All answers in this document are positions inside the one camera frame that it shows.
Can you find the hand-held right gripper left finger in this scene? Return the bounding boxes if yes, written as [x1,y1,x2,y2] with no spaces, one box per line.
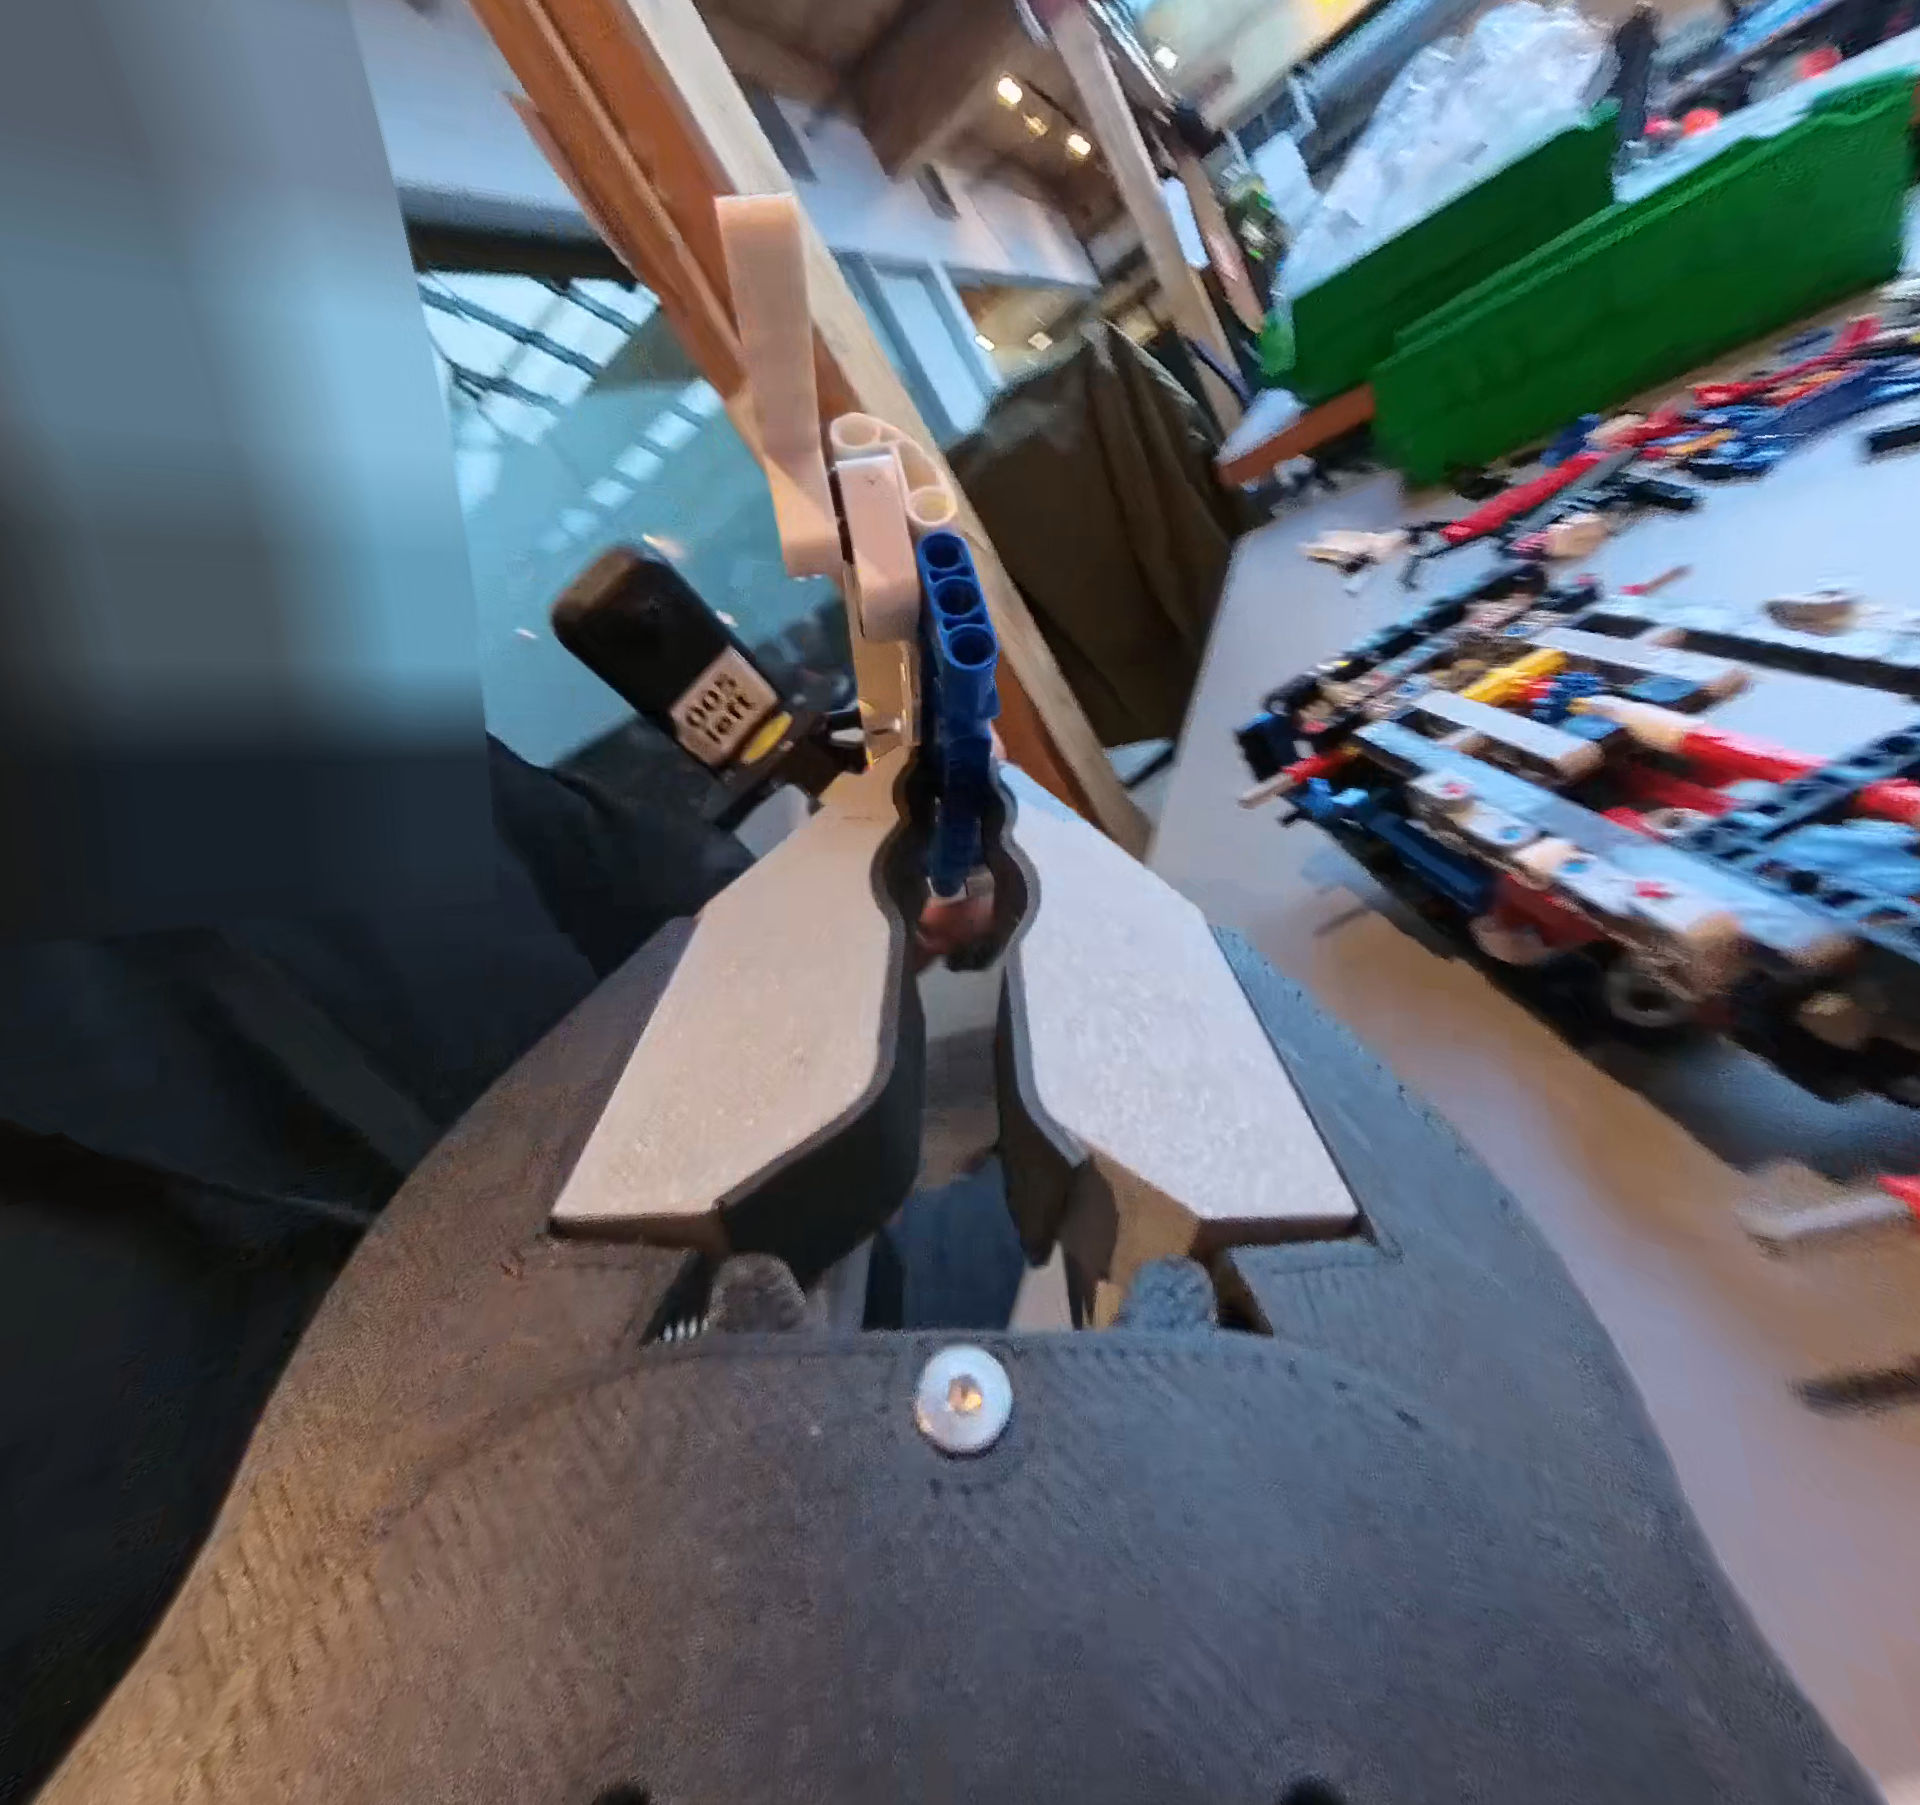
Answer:
[545,767,929,1281]

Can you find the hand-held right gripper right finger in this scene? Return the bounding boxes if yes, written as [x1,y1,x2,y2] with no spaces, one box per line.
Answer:
[994,767,1364,1267]

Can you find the white and blue brick panel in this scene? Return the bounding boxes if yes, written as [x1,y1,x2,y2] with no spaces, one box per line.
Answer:
[713,190,1003,899]

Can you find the person's dark trousers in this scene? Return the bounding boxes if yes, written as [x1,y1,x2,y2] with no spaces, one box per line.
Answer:
[863,1158,1039,1334]

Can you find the wooden edged table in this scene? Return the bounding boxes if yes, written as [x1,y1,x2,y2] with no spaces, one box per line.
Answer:
[1211,380,1382,489]

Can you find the clear plastic bags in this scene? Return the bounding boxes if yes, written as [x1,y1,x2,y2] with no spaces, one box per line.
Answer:
[1306,0,1630,292]

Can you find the dark green cover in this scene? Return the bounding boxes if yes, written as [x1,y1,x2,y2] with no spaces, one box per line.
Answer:
[945,318,1248,748]

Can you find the pile of loose toy bricks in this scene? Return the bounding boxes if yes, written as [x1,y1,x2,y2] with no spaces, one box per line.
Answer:
[1297,311,1920,591]

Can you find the green plastic bin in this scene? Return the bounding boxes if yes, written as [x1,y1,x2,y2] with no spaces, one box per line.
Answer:
[1368,72,1920,487]
[1257,101,1622,403]

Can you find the toy brick car chassis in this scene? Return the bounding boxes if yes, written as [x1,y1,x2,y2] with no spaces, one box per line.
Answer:
[1232,545,1920,1100]

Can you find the wooden beam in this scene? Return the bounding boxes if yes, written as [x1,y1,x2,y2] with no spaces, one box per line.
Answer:
[392,0,1154,859]

